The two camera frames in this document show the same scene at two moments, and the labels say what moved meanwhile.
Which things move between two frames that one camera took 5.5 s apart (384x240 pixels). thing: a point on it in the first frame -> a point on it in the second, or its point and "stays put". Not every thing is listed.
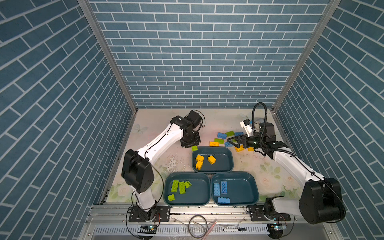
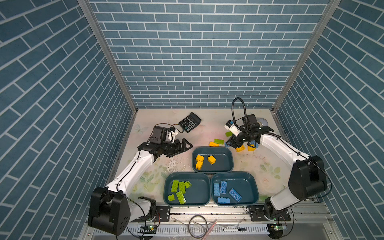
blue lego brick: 221,135 -> 237,197
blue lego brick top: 223,200 stays put
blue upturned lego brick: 216,189 stays put
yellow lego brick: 199,157 stays put
